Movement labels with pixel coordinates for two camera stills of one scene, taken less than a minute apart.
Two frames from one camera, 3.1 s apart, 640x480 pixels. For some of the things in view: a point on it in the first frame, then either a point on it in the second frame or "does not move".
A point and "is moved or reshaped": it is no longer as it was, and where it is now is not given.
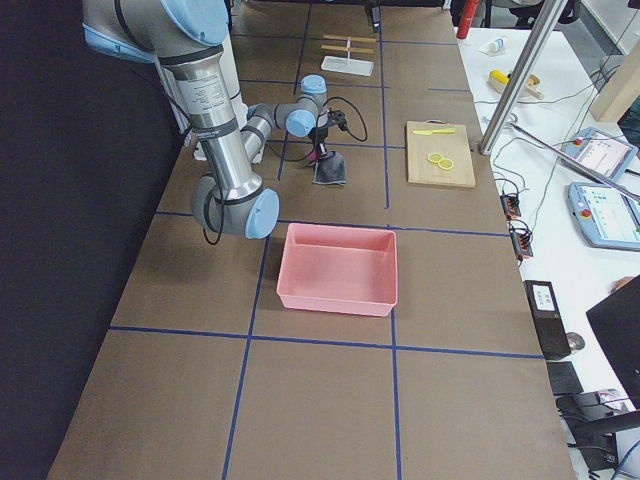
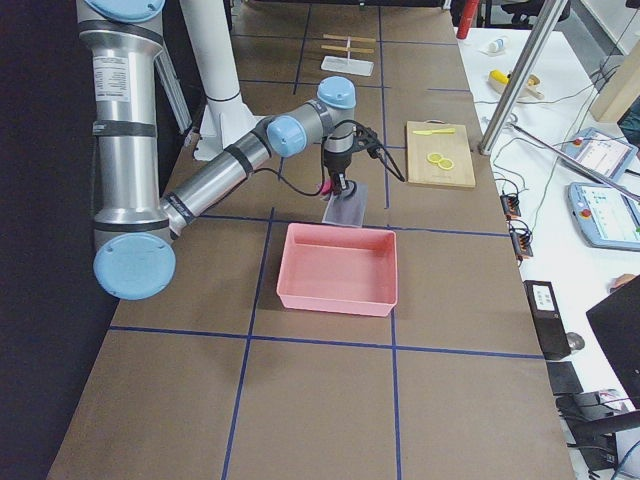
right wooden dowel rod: [344, 49] does not move
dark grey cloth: [330, 169] is moved or reshaped
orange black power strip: [511, 206] does not move
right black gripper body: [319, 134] to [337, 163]
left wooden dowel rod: [345, 38] does not move
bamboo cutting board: [438, 154] does not move
